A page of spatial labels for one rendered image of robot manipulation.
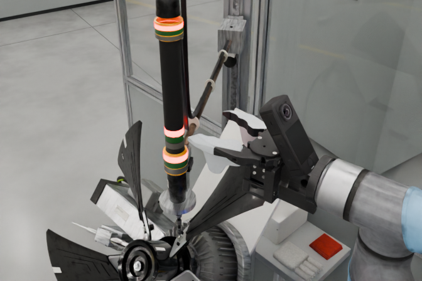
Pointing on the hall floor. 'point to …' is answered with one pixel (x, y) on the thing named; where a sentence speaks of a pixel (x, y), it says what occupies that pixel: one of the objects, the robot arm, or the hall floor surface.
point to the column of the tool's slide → (243, 61)
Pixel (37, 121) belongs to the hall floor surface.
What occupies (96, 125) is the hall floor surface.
